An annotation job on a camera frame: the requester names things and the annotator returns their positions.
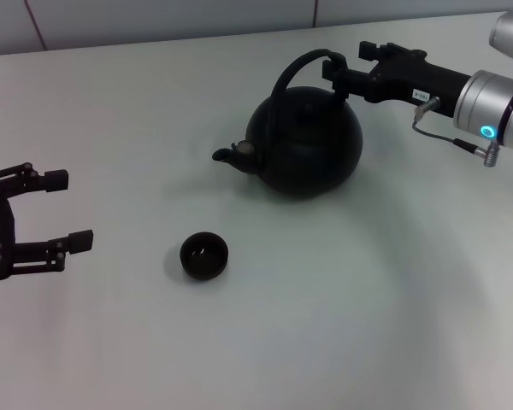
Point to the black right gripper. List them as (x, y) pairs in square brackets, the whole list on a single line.
[(397, 81)]

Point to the small dark teacup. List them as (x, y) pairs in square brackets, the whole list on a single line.
[(204, 267)]

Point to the black round teapot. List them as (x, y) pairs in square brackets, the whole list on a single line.
[(308, 149)]

